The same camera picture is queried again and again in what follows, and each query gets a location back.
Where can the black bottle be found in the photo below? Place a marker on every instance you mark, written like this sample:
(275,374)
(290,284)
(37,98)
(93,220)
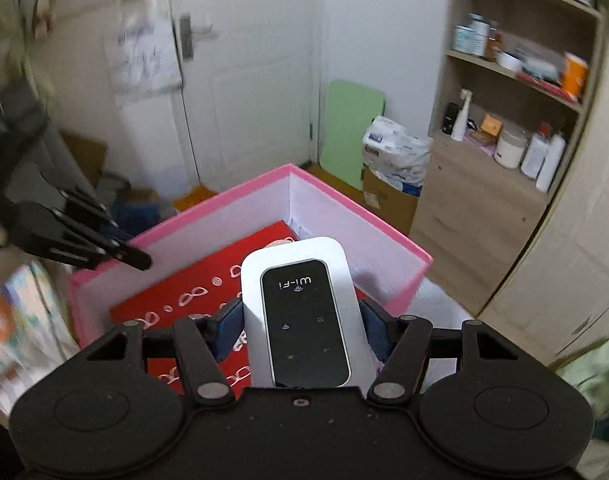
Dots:
(450,119)

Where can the white medicine box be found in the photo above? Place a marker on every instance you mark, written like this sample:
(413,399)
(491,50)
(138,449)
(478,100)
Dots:
(467,37)

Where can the floral blanket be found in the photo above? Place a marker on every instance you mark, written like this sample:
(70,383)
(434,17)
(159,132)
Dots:
(19,320)

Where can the white door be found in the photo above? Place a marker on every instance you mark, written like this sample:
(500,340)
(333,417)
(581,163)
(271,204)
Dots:
(254,85)

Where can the green folding table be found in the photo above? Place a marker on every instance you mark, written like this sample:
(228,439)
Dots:
(352,125)

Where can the white jar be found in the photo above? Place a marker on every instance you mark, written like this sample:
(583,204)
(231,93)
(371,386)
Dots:
(509,149)

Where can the white spray bottle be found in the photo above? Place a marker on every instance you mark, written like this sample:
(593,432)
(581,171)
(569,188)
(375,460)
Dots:
(460,117)

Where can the brown cardboard box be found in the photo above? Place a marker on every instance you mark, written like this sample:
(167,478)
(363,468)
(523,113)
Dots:
(392,207)

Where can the blue cardboard box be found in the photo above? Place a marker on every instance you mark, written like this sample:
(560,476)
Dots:
(139,215)

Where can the tissue paper pack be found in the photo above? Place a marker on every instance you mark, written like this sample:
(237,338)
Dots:
(397,152)

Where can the white portable router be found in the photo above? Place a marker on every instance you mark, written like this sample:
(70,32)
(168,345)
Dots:
(304,310)

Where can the brown glass bottle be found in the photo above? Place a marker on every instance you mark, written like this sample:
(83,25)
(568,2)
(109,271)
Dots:
(493,42)

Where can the pink cardboard box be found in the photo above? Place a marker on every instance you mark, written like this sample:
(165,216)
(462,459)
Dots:
(329,210)

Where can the white labelled bottle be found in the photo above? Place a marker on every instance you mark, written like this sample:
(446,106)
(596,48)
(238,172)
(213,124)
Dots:
(534,155)

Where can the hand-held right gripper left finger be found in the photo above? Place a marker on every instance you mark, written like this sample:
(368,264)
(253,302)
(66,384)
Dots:
(227,325)

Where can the white plastic bag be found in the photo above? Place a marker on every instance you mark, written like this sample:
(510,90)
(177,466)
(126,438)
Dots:
(142,60)

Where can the green quilt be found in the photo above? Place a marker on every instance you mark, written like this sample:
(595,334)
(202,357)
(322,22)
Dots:
(596,380)

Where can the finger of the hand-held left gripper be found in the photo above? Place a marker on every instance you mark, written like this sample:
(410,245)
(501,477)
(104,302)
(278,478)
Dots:
(87,205)
(69,240)

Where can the wooden shelf unit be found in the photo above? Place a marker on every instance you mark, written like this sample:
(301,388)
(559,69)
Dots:
(464,195)

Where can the orange cup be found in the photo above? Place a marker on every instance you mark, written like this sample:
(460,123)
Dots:
(575,75)

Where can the plain white bottle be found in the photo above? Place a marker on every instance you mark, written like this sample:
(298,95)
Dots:
(551,162)

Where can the beige wardrobe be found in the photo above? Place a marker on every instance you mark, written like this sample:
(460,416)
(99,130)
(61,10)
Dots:
(574,260)

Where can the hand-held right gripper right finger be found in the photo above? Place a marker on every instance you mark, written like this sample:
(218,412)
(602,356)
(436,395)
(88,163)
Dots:
(377,327)

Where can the small orange box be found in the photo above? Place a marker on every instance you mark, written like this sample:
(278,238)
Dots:
(491,125)

